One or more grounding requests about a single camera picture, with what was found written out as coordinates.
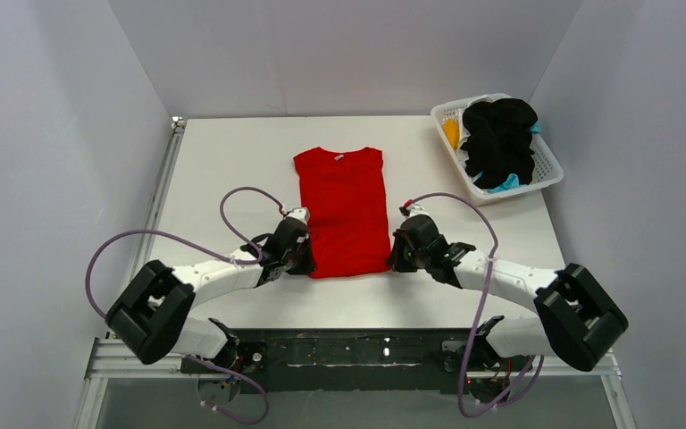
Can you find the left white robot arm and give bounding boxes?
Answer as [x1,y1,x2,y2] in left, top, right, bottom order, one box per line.
[105,207,315,368]

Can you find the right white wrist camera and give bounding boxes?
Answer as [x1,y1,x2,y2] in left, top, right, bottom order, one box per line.
[398,200,430,219]

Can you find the black garment in basket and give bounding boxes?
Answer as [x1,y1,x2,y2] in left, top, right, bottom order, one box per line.
[459,97,539,193]

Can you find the teal garment in basket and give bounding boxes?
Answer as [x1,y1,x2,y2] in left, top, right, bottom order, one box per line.
[462,122,540,193]

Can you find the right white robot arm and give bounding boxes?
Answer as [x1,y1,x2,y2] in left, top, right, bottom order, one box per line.
[388,210,629,372]

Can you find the aluminium frame rail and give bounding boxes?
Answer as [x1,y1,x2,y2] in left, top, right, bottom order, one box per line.
[73,116,624,428]

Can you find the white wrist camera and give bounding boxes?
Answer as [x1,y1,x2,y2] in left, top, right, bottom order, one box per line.
[398,200,430,219]
[280,206,310,224]

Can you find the yellow garment in basket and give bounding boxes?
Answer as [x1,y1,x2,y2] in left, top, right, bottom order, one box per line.
[441,119,461,151]

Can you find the white plastic laundry basket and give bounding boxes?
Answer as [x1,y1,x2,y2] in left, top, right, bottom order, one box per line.
[430,93,565,206]

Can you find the red t-shirt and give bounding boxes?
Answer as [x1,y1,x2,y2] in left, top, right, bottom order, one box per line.
[293,147,391,280]

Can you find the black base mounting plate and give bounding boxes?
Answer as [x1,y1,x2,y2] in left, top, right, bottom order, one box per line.
[114,327,563,397]

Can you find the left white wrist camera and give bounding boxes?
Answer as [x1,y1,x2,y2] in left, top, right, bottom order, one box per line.
[280,206,310,224]

